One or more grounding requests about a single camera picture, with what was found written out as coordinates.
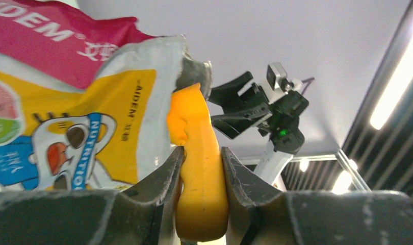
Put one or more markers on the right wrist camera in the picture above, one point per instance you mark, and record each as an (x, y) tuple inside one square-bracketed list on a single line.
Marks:
[(276, 83)]

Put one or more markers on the yellow plastic scoop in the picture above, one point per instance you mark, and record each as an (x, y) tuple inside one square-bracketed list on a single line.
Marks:
[(202, 208)]

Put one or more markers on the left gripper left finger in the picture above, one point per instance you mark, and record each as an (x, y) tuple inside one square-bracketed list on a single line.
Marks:
[(142, 214)]

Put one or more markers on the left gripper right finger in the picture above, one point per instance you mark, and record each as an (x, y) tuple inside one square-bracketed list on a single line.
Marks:
[(262, 214)]

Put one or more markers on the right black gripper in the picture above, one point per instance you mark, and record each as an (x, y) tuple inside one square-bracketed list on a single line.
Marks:
[(256, 101)]

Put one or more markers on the pet food bag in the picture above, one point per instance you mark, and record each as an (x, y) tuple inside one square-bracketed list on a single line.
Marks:
[(84, 102)]

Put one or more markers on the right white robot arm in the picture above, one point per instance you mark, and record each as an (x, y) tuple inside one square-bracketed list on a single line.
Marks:
[(274, 108)]

